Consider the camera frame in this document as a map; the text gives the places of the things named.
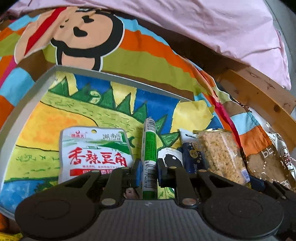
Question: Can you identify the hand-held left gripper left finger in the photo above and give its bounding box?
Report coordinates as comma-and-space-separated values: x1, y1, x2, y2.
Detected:
53, 159, 142, 208

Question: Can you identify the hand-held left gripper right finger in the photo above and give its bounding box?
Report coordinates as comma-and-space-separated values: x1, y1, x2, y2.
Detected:
157, 159, 234, 208

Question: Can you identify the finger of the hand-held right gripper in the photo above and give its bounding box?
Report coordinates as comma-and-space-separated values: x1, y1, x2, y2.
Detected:
248, 176, 296, 209

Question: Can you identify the green sausage stick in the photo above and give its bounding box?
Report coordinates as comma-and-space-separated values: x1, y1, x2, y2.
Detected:
141, 117, 158, 201

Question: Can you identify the dark blue stick packet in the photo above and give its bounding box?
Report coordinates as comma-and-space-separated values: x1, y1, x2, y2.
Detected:
179, 129, 207, 174

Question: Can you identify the puffed rice bar packet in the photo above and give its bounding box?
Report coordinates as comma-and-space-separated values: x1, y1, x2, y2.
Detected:
195, 130, 251, 186

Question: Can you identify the white bean snack packet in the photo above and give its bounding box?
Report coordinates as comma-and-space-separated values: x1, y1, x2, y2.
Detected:
58, 126, 140, 200

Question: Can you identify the metal tray with drawing liner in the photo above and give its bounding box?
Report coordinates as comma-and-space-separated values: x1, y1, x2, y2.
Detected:
0, 65, 234, 220

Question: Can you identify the floral satin quilt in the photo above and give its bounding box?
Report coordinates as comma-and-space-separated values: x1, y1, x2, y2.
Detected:
264, 116, 296, 186

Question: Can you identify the cartoon monkey printed blanket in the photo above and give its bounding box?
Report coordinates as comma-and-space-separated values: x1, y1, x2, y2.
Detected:
0, 7, 296, 193

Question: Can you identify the pink pillow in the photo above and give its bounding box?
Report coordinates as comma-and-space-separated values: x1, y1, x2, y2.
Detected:
7, 0, 292, 90

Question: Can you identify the wooden bed frame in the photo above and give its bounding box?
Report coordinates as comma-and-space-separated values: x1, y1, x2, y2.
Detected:
217, 65, 296, 116

